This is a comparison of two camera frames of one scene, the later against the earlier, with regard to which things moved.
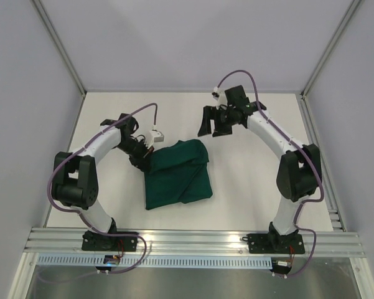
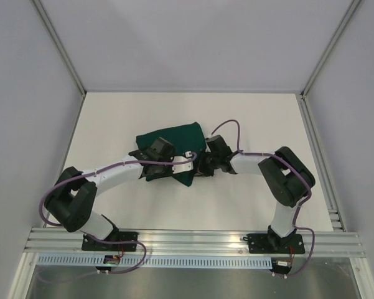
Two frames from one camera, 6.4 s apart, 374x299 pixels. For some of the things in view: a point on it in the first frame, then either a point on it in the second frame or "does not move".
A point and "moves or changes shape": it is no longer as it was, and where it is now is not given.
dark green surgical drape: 177,174 moves or changes shape
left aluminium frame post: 57,41 does not move
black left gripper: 142,162 -> 169,172
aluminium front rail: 197,240 does not move
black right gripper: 219,119 -> 207,162
